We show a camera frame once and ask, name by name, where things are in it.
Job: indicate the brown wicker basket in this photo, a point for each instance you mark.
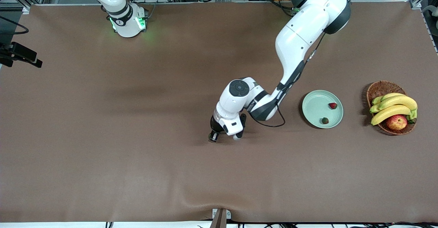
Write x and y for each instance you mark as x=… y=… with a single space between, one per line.
x=381 y=88

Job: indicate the metal bracket with bar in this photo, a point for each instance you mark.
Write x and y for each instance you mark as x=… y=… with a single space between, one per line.
x=219 y=219

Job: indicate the brown table mat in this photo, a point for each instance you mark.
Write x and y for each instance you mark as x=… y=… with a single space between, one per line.
x=219 y=173

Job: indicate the red yellow apple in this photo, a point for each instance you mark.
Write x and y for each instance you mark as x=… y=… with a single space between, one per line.
x=396 y=122

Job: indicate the yellow banana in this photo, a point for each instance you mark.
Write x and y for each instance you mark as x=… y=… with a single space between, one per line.
x=403 y=101
x=377 y=100
x=390 y=111

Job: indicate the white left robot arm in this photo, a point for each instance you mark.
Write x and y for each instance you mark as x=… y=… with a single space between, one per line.
x=297 y=40

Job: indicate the light green round plate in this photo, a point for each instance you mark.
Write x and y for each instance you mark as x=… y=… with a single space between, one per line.
x=316 y=106

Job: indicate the red plastic strawberry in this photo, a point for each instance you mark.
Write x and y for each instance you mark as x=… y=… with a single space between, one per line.
x=324 y=120
x=332 y=105

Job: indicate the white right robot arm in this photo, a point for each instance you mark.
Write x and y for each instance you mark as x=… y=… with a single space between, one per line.
x=126 y=26

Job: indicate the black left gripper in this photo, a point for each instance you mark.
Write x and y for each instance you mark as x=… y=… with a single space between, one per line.
x=215 y=124

